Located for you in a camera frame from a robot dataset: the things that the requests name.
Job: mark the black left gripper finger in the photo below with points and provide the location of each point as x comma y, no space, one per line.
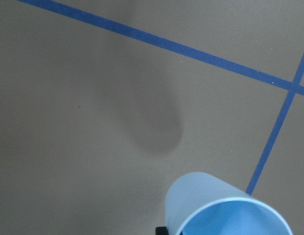
161,231

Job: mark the light blue cup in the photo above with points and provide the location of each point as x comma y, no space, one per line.
198,203

